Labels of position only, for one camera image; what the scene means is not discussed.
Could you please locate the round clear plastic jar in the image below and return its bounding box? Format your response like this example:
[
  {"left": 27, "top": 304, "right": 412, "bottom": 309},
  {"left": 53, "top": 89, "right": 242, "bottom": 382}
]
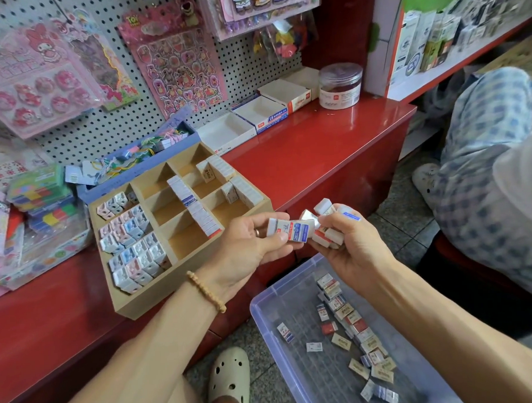
[{"left": 317, "top": 61, "right": 365, "bottom": 111}]

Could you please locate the blue box of trinkets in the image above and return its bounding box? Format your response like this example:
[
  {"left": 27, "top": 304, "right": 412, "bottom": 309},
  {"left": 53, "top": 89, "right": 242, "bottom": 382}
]
[{"left": 63, "top": 106, "right": 202, "bottom": 207}]

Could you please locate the wooden compartment tray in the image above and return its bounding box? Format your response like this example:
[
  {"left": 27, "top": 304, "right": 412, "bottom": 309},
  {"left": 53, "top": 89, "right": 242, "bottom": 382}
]
[{"left": 84, "top": 140, "right": 278, "bottom": 323}]

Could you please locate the red patterned sticker sheet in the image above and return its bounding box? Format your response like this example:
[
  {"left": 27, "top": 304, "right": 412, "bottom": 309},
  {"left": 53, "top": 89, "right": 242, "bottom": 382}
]
[{"left": 0, "top": 137, "right": 49, "bottom": 196}]

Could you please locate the stack of colourful packs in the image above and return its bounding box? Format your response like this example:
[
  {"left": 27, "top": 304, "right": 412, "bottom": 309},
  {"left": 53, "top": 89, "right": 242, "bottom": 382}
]
[{"left": 5, "top": 162, "right": 81, "bottom": 237}]

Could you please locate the clear bag of colourful toys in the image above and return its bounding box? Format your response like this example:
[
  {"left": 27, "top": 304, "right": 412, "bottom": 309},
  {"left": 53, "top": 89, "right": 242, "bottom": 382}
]
[{"left": 251, "top": 15, "right": 319, "bottom": 63}]

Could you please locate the white side shelf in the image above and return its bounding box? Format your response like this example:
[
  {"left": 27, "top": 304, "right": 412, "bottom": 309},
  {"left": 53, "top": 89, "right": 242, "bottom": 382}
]
[{"left": 361, "top": 0, "right": 532, "bottom": 105}]

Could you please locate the white tray box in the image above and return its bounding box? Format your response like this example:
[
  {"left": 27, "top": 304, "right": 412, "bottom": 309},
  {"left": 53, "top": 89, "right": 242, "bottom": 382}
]
[
  {"left": 258, "top": 65, "right": 325, "bottom": 115},
  {"left": 231, "top": 94, "right": 291, "bottom": 135},
  {"left": 196, "top": 110, "right": 258, "bottom": 156}
]

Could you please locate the clear plastic storage bin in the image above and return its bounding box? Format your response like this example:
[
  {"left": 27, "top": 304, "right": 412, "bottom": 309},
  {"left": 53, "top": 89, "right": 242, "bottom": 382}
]
[{"left": 248, "top": 249, "right": 466, "bottom": 403}]

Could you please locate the person's right forearm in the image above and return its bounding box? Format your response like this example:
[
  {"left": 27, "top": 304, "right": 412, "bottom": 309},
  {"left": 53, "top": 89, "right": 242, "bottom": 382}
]
[{"left": 364, "top": 255, "right": 532, "bottom": 403}]

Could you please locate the green edged sticker pack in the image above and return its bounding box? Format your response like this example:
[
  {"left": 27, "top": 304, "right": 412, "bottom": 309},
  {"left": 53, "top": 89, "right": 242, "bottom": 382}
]
[{"left": 63, "top": 5, "right": 144, "bottom": 113}]

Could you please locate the beaded wooden bracelet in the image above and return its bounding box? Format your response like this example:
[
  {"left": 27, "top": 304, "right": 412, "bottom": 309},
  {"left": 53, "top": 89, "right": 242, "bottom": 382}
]
[{"left": 185, "top": 268, "right": 228, "bottom": 316}]

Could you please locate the white pegboard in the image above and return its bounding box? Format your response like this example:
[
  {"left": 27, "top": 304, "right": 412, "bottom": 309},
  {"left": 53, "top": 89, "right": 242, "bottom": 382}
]
[{"left": 0, "top": 0, "right": 327, "bottom": 170}]

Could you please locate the person's left forearm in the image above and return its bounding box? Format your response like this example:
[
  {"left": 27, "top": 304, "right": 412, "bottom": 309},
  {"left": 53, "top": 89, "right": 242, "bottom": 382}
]
[{"left": 51, "top": 279, "right": 231, "bottom": 403}]

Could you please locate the person's left leg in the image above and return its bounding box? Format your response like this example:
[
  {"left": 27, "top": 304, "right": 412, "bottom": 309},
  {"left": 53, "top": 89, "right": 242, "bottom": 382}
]
[{"left": 159, "top": 375, "right": 222, "bottom": 403}]

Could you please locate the black stool red cushion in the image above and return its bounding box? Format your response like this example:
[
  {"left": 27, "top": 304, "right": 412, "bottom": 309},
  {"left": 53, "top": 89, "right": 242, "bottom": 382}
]
[{"left": 415, "top": 229, "right": 532, "bottom": 343}]

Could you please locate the person's left hand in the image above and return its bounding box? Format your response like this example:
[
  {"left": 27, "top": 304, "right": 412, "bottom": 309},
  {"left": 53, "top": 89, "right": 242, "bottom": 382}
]
[{"left": 195, "top": 209, "right": 298, "bottom": 298}]

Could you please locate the blue white eraser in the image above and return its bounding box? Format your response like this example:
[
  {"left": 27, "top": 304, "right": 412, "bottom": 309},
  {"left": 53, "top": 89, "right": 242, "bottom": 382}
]
[{"left": 276, "top": 321, "right": 296, "bottom": 344}]

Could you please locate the handful of boxed erasers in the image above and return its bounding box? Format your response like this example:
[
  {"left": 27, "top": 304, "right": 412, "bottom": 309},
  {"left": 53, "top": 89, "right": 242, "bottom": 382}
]
[{"left": 299, "top": 196, "right": 365, "bottom": 251}]

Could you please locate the red display counter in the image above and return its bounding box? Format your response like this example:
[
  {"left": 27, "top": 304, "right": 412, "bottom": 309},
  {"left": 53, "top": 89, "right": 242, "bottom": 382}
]
[{"left": 0, "top": 91, "right": 428, "bottom": 403}]

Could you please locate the person's left cream clog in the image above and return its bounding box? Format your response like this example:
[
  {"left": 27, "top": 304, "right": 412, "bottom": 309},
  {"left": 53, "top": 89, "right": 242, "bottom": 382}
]
[{"left": 205, "top": 345, "right": 253, "bottom": 403}]

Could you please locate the person's right hand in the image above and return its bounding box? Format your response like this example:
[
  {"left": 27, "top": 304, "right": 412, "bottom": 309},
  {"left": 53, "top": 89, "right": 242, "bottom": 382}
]
[{"left": 308, "top": 202, "right": 399, "bottom": 295}]

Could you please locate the pink sticker pack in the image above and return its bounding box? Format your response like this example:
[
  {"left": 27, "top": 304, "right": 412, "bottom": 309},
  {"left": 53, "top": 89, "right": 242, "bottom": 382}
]
[
  {"left": 0, "top": 17, "right": 108, "bottom": 142},
  {"left": 115, "top": 0, "right": 231, "bottom": 121}
]

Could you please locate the blue striped eraser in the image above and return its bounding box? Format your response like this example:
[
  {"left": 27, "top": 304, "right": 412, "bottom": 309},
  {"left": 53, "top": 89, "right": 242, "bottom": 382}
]
[{"left": 265, "top": 215, "right": 314, "bottom": 246}]

